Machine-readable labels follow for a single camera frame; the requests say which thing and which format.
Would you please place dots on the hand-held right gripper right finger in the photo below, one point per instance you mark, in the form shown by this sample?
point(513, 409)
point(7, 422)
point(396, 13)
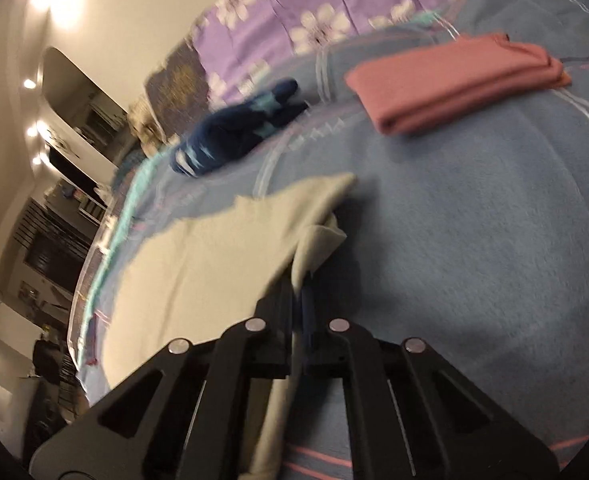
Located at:
point(307, 315)

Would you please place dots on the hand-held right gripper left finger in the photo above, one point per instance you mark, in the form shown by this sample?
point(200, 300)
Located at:
point(269, 320)

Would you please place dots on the beige long-sleeve shirt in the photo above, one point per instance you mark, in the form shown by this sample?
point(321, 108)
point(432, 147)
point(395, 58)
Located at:
point(214, 260)

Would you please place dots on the blue plaid bed sheet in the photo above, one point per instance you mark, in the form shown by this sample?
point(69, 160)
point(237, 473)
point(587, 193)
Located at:
point(449, 235)

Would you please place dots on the navy star print garment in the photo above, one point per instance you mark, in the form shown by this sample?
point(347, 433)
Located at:
point(234, 130)

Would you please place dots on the beige cloth pile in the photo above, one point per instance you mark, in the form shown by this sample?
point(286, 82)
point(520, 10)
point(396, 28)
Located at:
point(147, 130)

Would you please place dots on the dark tree print pillow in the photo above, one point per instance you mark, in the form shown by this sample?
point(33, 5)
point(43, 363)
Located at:
point(177, 87)

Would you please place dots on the folded pink garment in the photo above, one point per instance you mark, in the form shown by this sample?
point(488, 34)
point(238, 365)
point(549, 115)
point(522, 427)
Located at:
point(449, 82)

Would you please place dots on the purple floral pillow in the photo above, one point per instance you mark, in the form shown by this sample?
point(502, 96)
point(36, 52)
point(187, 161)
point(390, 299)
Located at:
point(324, 5)

